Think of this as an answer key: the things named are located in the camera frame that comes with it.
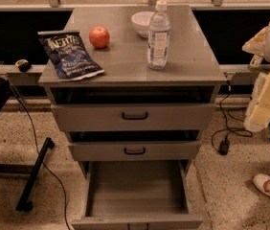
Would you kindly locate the grey bottom drawer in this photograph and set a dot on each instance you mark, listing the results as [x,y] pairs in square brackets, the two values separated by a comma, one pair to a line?
[136,195]

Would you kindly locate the grey drawer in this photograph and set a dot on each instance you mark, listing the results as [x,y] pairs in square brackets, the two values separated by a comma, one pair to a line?
[131,117]
[136,195]
[131,151]

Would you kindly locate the grey drawer cabinet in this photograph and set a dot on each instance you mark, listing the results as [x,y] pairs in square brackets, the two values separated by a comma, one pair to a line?
[191,76]

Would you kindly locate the grey top drawer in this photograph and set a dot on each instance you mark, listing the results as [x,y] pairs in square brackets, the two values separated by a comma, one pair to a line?
[131,117]

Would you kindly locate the grey middle drawer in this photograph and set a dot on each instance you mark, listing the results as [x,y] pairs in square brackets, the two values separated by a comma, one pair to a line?
[131,151]

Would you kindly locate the clear plastic water bottle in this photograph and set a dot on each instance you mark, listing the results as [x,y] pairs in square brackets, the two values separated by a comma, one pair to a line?
[158,37]

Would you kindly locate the red apple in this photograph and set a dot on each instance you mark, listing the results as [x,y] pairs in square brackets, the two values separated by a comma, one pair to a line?
[99,37]

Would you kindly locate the blue kettle chips bag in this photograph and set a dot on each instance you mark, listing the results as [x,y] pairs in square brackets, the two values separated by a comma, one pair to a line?
[66,51]

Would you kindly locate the white bowl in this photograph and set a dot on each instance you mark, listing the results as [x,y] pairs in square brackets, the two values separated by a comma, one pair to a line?
[140,22]

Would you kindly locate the yellow black tape measure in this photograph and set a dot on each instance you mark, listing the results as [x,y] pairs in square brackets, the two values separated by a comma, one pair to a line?
[23,65]

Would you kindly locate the small glass bottle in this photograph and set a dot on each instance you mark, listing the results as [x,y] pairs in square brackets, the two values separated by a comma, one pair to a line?
[255,63]

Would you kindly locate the black table leg left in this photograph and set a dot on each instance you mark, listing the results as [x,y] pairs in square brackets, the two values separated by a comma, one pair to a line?
[23,204]

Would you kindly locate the white red sneaker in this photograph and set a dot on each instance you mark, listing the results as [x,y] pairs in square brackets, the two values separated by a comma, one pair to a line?
[262,182]

